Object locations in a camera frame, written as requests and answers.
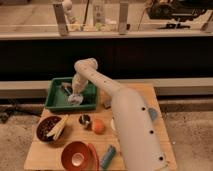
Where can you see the grey-blue towel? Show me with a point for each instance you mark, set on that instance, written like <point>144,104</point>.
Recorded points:
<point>75,99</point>

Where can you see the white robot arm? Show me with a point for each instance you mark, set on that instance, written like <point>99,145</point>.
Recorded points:
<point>139,144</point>

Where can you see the dark tongs in tray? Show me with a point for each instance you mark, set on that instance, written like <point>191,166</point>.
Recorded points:
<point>66,87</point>

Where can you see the green plastic tray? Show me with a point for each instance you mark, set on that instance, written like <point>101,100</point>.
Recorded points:
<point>57,98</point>

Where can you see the dark grey rectangular block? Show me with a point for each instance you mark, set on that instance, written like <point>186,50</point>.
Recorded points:
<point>107,104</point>

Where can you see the white plastic cup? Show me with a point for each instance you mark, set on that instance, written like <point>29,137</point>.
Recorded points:
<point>112,125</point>

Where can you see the small metal cup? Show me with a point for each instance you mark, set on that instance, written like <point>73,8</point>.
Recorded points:
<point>85,121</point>

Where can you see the orange fruit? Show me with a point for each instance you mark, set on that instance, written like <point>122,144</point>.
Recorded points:
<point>98,126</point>

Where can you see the wooden board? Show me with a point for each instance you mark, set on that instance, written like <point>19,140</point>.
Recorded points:
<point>47,156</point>

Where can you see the blue cup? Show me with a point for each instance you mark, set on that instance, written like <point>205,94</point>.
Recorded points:
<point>153,113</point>

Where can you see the blue-green cylinder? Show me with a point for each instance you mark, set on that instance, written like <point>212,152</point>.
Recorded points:
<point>107,158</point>

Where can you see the dark brown bowl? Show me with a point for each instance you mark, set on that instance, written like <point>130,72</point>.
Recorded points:
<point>45,126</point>

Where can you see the red bowl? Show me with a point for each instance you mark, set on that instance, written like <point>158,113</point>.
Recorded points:
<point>75,156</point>

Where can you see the red plate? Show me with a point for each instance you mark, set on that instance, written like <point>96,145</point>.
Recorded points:
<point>94,157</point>

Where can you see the black machine in background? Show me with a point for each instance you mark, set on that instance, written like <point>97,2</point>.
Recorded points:
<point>180,10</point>

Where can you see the right metal post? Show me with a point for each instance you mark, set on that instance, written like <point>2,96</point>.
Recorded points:
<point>123,14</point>

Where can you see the metal post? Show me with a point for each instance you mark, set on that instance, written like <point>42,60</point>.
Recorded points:
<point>123,14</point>
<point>60,18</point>

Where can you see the left metal post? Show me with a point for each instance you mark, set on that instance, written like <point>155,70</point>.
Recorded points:
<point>60,18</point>

